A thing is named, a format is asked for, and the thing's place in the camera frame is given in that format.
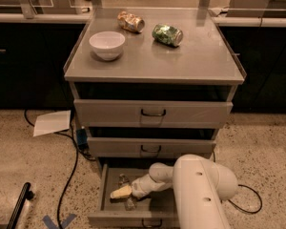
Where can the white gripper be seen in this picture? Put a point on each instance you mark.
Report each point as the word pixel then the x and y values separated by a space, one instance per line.
pixel 140 187

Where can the clear plastic water bottle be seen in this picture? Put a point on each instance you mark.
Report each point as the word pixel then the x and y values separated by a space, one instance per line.
pixel 130 202

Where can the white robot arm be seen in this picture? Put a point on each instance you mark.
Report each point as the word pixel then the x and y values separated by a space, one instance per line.
pixel 199 187

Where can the bottom grey drawer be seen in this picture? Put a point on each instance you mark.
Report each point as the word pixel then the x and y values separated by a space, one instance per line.
pixel 156 210

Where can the grey drawer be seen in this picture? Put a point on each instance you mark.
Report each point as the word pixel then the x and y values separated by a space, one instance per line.
pixel 147 147
pixel 156 210
pixel 152 114

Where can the middle grey drawer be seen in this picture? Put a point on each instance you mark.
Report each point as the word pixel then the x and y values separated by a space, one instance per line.
pixel 147 147

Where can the top grey drawer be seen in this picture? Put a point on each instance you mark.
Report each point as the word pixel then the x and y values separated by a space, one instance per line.
pixel 152 114

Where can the grey metal drawer cabinet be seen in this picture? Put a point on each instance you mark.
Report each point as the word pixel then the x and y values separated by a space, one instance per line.
pixel 201 68

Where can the long white counter ledge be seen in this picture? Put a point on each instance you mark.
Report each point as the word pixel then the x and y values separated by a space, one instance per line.
pixel 81 19

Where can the blue power box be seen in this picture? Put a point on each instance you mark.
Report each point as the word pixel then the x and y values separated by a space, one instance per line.
pixel 81 137

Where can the black bar lower left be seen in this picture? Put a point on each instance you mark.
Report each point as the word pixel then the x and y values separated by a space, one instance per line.
pixel 25 194

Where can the white paper sheet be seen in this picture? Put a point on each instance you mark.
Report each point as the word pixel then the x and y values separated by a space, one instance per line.
pixel 52 123

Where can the white ceramic bowl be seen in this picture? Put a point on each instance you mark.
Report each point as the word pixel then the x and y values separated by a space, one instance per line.
pixel 107 45

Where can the green soda can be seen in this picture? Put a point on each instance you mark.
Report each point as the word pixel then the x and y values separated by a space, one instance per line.
pixel 168 35

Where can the crushed orange soda can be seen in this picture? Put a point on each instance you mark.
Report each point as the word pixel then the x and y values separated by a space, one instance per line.
pixel 130 22

